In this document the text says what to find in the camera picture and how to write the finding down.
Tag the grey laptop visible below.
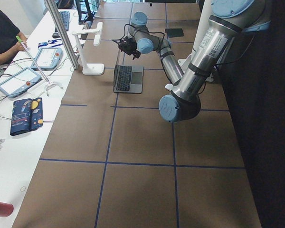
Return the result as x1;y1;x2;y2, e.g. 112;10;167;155
113;65;144;94

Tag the black mouse pad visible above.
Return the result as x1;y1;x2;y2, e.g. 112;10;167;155
165;28;184;38

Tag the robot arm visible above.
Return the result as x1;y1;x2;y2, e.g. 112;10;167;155
158;0;272;123
128;12;183;85

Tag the white computer mouse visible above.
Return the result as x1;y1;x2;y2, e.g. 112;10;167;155
165;84;174;91

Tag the white desk lamp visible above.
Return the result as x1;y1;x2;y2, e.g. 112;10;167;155
72;22;105;76

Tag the thin metal rod stand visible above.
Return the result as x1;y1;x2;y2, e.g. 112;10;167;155
16;36;64;96

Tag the far teach pendant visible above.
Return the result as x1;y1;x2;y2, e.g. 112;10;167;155
35;47;63;70

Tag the teach pendant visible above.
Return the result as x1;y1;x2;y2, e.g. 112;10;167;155
0;67;42;98
35;47;63;70

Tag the navy space pattern pouch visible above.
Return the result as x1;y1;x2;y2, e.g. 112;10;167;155
10;97;43;136

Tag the black keyboard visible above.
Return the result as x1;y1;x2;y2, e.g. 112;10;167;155
59;11;70;31

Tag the near teach pendant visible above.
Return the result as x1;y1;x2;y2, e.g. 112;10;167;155
0;67;42;98

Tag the seated person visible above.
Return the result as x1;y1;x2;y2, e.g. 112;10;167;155
0;10;27;65

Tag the red cylinder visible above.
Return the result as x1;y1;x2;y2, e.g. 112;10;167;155
0;202;14;217

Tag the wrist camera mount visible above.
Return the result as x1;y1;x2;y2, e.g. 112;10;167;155
118;37;141;59

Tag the black camera cable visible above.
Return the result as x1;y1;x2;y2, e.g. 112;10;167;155
112;23;166;46

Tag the blue lanyard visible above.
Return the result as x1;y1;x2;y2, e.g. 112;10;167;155
38;39;64;47

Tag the aluminium frame post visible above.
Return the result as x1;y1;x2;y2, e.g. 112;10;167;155
44;0;79;70

